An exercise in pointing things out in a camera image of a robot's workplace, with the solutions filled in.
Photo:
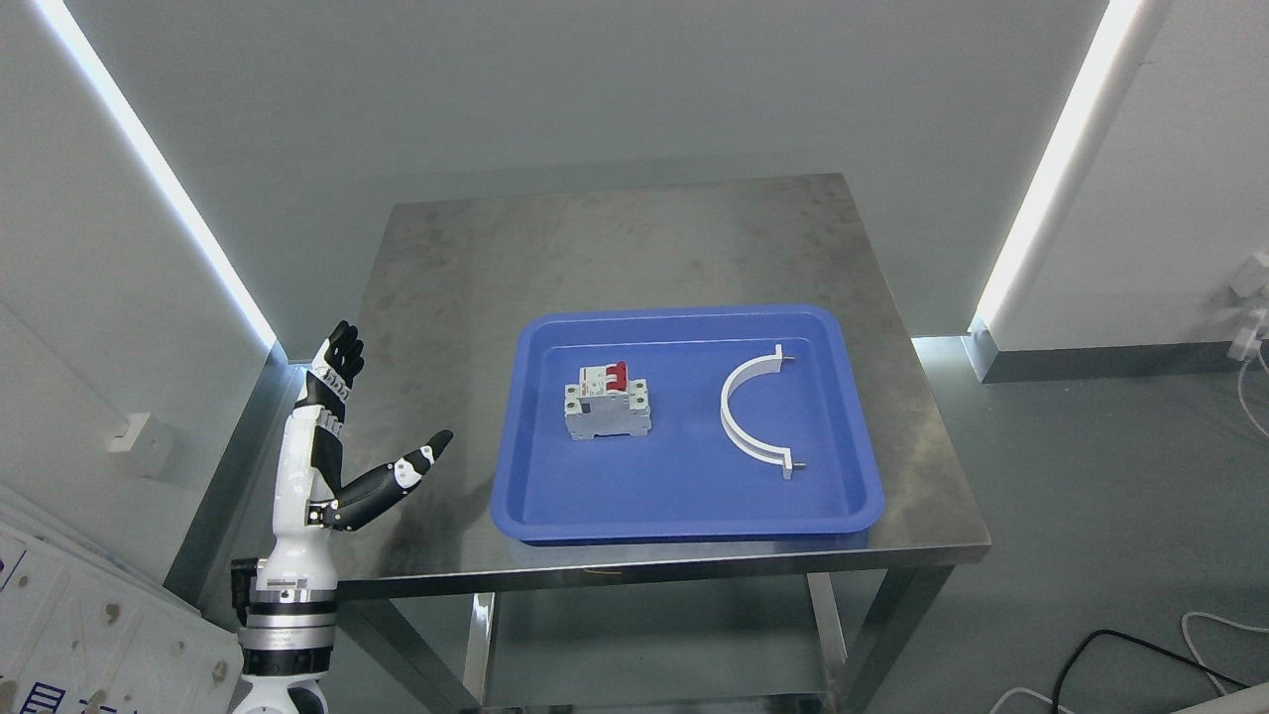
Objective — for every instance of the blue plastic tray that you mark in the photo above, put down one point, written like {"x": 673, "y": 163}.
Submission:
{"x": 684, "y": 480}

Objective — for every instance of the white wall socket box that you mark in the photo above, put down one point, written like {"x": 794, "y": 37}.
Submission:
{"x": 145, "y": 446}

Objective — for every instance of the white labelled shelf sign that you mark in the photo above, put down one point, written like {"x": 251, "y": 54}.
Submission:
{"x": 83, "y": 632}

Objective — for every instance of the stainless steel table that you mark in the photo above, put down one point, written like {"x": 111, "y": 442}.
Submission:
{"x": 454, "y": 285}

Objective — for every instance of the white plug adapter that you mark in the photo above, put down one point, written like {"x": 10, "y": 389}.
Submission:
{"x": 1250, "y": 284}

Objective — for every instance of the grey red circuit breaker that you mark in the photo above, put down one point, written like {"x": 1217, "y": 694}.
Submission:
{"x": 605, "y": 401}

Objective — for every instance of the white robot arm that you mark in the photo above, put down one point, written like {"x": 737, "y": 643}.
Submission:
{"x": 286, "y": 638}

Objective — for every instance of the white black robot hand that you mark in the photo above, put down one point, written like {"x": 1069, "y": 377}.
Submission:
{"x": 311, "y": 501}

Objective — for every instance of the white curved pipe clamp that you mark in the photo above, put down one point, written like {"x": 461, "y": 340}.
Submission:
{"x": 737, "y": 416}

